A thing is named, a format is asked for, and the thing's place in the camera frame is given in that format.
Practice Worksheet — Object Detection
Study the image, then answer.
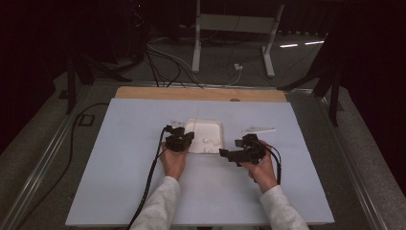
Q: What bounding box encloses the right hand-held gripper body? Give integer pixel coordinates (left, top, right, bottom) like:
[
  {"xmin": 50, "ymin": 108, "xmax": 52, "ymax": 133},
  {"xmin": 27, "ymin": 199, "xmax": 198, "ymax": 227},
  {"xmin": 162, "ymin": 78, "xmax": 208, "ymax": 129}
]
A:
[{"xmin": 235, "ymin": 126, "xmax": 276, "ymax": 167}]

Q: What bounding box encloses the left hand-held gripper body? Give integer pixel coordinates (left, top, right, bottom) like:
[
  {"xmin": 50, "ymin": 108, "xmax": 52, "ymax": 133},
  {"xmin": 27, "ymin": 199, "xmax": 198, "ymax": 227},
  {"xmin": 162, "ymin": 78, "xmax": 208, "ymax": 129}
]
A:
[{"xmin": 164, "ymin": 120, "xmax": 192, "ymax": 152}]

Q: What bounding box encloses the white rectangular tray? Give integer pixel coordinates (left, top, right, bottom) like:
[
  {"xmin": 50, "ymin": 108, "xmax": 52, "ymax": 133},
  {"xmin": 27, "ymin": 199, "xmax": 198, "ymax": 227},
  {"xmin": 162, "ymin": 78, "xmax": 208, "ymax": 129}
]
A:
[{"xmin": 184, "ymin": 118, "xmax": 224, "ymax": 155}]

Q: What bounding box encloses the wooden skewer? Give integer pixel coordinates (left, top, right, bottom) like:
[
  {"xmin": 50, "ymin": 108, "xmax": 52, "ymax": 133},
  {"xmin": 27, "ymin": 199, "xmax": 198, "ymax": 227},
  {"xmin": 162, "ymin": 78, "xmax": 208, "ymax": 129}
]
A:
[{"xmin": 192, "ymin": 107, "xmax": 200, "ymax": 132}]

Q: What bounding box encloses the person's left hand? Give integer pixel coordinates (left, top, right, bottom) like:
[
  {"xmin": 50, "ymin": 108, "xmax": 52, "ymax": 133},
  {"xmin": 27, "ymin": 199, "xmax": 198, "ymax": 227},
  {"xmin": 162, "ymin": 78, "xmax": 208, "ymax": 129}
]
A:
[{"xmin": 159, "ymin": 143, "xmax": 190, "ymax": 181}]

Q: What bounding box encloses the person's right hand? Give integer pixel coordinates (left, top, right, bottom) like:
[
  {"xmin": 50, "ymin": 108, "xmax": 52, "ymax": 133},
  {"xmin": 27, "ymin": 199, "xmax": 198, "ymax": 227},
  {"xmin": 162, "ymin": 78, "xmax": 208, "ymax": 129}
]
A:
[{"xmin": 240, "ymin": 140, "xmax": 278, "ymax": 195}]

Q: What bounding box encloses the pale blue board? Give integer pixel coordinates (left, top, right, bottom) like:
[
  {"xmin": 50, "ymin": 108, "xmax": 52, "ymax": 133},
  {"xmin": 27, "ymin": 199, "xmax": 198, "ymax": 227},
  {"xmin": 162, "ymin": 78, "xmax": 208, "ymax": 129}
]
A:
[{"xmin": 65, "ymin": 97, "xmax": 335, "ymax": 228}]

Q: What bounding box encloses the black floor socket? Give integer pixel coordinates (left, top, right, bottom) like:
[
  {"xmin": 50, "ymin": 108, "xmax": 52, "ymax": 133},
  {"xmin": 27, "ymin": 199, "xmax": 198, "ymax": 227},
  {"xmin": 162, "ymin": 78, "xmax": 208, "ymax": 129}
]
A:
[{"xmin": 77, "ymin": 113, "xmax": 96, "ymax": 127}]

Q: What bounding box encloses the black tripod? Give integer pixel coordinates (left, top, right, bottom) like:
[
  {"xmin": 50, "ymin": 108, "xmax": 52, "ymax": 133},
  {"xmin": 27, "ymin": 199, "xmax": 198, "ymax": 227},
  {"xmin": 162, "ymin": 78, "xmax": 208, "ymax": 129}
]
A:
[
  {"xmin": 277, "ymin": 32, "xmax": 342, "ymax": 127},
  {"xmin": 65, "ymin": 47, "xmax": 132, "ymax": 115}
]

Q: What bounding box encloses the dark equipment with red light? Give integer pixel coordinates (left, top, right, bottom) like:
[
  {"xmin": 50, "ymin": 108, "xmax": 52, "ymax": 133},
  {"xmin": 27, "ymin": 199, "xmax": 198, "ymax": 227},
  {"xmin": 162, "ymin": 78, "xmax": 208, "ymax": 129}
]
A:
[{"xmin": 95, "ymin": 0, "xmax": 151, "ymax": 65}]

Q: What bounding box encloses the grey metal stand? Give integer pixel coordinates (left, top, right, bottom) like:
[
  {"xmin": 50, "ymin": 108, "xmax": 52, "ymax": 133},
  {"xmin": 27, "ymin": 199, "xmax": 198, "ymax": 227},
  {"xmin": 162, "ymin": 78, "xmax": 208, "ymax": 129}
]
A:
[{"xmin": 191, "ymin": 0, "xmax": 285, "ymax": 79}]

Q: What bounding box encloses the black and red gripper cable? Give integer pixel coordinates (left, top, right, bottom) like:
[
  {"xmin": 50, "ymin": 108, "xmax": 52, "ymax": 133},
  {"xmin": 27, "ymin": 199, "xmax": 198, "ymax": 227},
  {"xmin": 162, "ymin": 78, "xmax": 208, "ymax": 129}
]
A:
[{"xmin": 255, "ymin": 143, "xmax": 282, "ymax": 186}]

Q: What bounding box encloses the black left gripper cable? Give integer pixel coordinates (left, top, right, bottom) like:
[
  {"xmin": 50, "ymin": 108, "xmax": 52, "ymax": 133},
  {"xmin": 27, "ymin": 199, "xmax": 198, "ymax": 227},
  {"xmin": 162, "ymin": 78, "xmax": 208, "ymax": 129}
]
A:
[{"xmin": 126, "ymin": 126, "xmax": 170, "ymax": 230}]

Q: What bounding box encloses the black floor cable bundle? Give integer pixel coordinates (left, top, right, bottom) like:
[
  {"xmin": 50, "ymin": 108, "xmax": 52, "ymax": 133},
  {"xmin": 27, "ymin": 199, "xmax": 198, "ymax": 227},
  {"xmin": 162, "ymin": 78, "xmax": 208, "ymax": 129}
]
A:
[{"xmin": 145, "ymin": 47, "xmax": 205, "ymax": 89}]

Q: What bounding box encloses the white plug with cable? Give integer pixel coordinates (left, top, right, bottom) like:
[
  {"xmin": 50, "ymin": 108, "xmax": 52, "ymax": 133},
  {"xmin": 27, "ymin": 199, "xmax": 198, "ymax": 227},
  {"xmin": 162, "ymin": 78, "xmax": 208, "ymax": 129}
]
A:
[{"xmin": 223, "ymin": 62, "xmax": 244, "ymax": 87}]

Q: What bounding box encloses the long black floor cable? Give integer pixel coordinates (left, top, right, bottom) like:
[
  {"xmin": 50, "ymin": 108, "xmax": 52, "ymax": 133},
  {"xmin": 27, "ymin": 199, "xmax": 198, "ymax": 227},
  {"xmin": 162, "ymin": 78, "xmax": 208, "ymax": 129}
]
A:
[{"xmin": 13, "ymin": 102, "xmax": 110, "ymax": 229}]

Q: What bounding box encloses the aluminium frame rail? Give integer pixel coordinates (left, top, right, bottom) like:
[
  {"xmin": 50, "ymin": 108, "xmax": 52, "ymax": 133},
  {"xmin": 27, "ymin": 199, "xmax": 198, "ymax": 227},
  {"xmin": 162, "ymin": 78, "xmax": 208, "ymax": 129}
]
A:
[
  {"xmin": 0, "ymin": 85, "xmax": 94, "ymax": 230},
  {"xmin": 319, "ymin": 95, "xmax": 389, "ymax": 230}
]

